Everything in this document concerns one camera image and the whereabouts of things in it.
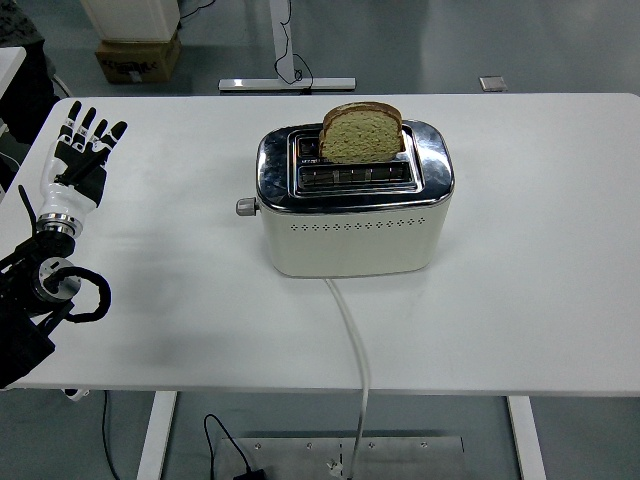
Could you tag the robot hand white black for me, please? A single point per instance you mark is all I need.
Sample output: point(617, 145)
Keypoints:
point(62, 195)

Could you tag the cream and chrome toaster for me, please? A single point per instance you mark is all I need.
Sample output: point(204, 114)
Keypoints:
point(350, 245)

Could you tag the black cloth-covered object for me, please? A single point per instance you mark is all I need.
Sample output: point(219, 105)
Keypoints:
point(30, 90)

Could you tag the white side table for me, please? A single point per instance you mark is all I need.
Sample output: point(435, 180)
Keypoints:
point(10, 65)

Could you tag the brown cardboard box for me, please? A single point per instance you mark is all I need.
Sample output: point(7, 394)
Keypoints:
point(140, 60)

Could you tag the small white black device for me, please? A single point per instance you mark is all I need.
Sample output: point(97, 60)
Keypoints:
point(76, 395)

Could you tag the white background table leg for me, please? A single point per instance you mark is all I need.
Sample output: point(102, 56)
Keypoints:
point(260, 84)

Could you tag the brown bread slice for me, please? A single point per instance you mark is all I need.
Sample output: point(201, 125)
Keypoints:
point(360, 137)

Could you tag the grey metal plate with screws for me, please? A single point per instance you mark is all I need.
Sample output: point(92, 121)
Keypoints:
point(410, 460)

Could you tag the grey floor socket plate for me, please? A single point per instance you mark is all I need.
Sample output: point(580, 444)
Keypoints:
point(493, 84)

